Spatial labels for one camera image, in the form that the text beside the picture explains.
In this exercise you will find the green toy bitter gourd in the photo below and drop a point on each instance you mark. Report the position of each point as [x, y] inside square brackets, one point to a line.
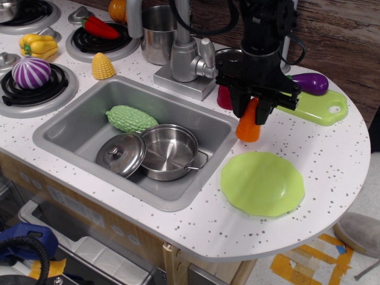
[129, 119]

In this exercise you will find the front left stove burner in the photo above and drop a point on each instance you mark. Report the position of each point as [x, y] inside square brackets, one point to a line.
[17, 102]

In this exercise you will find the purple striped toy onion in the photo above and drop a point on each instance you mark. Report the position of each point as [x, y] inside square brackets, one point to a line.
[31, 72]

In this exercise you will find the red toy chili pepper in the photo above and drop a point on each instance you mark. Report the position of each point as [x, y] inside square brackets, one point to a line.
[99, 28]

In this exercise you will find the yellow toy corn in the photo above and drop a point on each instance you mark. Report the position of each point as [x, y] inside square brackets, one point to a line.
[102, 67]

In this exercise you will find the rear left stove burner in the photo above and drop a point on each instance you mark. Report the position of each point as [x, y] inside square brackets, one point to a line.
[33, 17]

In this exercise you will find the green cutting board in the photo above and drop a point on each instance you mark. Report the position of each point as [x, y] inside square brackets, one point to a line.
[325, 110]

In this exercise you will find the tall steel pot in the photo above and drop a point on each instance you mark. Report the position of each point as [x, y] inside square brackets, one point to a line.
[160, 28]

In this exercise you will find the orange toy carrot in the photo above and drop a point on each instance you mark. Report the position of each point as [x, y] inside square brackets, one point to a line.
[247, 130]

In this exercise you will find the stove burner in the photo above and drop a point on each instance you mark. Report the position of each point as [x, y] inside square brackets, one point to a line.
[83, 46]
[33, 17]
[17, 102]

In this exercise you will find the purple toy eggplant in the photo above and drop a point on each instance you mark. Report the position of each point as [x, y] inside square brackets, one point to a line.
[311, 83]

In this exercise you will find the grey stove knob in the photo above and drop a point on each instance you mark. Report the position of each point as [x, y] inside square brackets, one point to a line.
[49, 31]
[78, 15]
[7, 61]

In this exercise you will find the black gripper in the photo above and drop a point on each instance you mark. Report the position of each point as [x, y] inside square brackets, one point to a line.
[258, 75]

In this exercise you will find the orange toy pumpkin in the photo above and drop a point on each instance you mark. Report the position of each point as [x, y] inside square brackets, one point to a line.
[117, 11]

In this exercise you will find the steel pan top left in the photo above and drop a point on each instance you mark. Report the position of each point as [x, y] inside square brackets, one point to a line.
[9, 10]

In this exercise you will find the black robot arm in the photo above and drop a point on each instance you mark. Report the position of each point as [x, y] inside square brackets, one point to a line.
[266, 24]

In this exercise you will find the green plastic plate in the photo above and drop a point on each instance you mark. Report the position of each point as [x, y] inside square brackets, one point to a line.
[262, 184]

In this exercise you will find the blue clamp tool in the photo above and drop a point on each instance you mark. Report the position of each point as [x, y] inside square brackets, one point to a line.
[28, 241]

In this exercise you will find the grey shoe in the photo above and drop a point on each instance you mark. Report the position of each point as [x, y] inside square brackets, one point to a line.
[359, 232]

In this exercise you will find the rear right stove burner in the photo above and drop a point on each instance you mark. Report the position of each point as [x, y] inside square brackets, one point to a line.
[83, 46]

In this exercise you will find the grey toy sink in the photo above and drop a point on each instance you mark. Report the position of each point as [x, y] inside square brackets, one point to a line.
[82, 135]

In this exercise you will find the steel lid behind faucet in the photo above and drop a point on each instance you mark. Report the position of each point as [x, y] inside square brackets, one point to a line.
[229, 55]

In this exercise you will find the silver toy faucet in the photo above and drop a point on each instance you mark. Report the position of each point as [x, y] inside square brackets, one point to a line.
[188, 73]

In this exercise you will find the steel pot lid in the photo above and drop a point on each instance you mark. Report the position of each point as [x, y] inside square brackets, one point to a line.
[122, 154]

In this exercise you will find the yellow toy bell pepper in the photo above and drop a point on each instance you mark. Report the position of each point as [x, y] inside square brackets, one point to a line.
[40, 46]

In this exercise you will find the small steel pot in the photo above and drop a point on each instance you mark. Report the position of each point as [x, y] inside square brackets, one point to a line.
[171, 152]

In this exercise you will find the magenta plastic cup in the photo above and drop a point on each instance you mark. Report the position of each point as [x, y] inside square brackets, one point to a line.
[223, 98]

